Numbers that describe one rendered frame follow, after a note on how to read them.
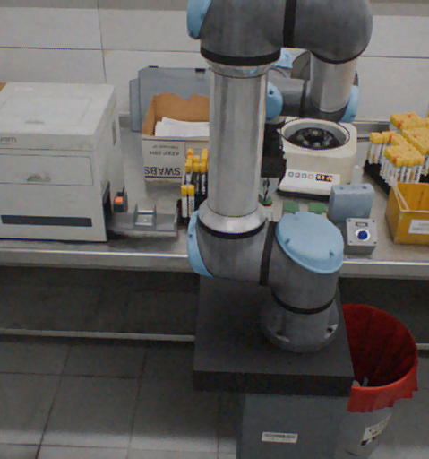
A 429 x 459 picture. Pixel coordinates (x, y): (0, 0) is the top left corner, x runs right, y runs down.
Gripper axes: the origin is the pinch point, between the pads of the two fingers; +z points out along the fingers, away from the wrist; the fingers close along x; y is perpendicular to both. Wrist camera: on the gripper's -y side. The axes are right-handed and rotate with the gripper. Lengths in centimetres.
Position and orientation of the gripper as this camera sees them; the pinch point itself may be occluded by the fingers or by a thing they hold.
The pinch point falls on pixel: (264, 197)
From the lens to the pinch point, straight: 140.6
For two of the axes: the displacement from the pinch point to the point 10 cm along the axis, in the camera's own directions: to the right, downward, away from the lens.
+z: -0.1, 8.1, 5.9
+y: 0.0, -5.9, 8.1
